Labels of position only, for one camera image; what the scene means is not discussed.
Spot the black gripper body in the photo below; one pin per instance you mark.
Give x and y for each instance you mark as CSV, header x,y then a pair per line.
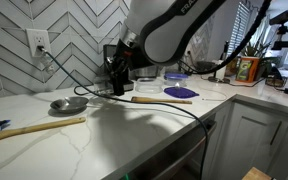
x,y
120,58

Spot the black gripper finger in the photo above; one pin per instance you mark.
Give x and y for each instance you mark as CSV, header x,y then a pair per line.
x,y
124,74
114,72

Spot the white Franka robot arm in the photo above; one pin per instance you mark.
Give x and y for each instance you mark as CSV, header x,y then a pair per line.
x,y
164,30

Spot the black steel coffee maker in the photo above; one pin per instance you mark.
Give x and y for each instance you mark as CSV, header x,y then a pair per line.
x,y
108,51

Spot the steel utensil holder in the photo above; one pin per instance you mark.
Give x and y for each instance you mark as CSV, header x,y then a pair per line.
x,y
147,71

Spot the clear plastic container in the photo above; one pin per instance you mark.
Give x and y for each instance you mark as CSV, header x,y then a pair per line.
x,y
149,85

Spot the wooden flat spatula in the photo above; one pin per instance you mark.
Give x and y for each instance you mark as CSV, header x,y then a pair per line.
x,y
160,100

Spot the plastic container with blue lid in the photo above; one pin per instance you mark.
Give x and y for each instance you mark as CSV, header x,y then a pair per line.
x,y
176,78

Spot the metal fork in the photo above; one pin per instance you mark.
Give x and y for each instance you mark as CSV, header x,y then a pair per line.
x,y
177,85

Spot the small round metal plate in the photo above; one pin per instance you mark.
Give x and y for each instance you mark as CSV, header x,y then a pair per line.
x,y
69,104

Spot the purple plastic lid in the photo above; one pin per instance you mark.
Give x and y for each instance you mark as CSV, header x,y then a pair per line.
x,y
180,92

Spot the stainless dishwasher front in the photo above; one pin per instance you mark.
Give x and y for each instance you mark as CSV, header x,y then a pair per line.
x,y
170,156

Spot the black stand with round base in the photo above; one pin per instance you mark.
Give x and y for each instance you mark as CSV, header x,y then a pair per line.
x,y
219,79

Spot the wooden stick left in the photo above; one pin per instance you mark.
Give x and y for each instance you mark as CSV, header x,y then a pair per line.
x,y
34,128

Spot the white window blinds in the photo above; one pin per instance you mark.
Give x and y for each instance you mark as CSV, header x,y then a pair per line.
x,y
239,28

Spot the orange label box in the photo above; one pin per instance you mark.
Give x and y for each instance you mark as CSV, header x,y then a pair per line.
x,y
247,69

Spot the green potted plant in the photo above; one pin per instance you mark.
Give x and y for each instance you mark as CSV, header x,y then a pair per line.
x,y
259,50

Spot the grey cabinet door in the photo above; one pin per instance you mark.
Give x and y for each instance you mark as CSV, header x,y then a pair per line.
x,y
250,140

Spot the wooden board corner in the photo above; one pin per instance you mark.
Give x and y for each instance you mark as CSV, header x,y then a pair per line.
x,y
256,175

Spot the white wall outlet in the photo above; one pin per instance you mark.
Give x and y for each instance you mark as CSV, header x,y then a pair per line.
x,y
37,40

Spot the black camera on stand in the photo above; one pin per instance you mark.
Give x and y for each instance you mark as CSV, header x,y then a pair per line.
x,y
284,16

